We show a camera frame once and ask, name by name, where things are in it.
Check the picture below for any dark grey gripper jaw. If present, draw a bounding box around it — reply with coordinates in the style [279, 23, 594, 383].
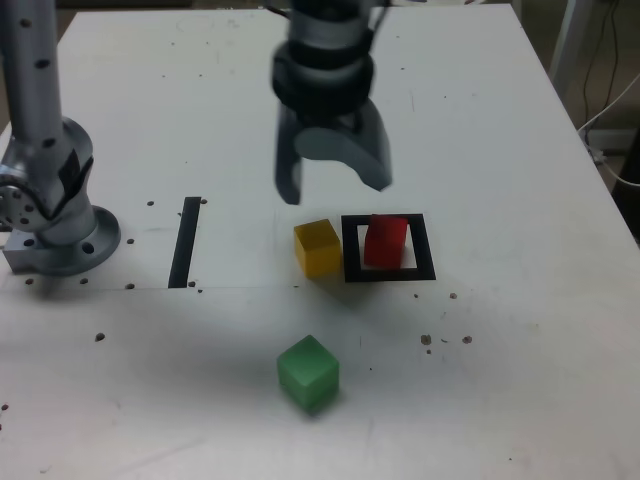
[273, 102, 307, 206]

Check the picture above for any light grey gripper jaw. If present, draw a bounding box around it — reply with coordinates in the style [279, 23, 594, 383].
[293, 98, 395, 193]

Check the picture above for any yellow cube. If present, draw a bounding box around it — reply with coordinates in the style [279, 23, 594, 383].
[293, 218, 343, 279]

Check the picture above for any red cube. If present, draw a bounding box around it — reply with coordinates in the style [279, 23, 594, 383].
[363, 213, 409, 271]

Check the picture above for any green cube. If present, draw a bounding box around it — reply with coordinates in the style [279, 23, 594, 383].
[276, 334, 341, 416]

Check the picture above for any black tape square outline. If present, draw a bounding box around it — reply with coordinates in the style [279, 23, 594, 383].
[340, 213, 437, 284]

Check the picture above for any black tape strip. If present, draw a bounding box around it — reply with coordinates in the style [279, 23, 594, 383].
[167, 196, 203, 290]

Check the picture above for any white frame post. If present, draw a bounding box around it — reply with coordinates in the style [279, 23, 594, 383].
[547, 0, 582, 84]

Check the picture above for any white cable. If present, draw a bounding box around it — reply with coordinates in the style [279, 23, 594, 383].
[578, 74, 640, 187]

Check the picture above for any black cable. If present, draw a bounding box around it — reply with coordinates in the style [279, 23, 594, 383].
[581, 0, 621, 132]

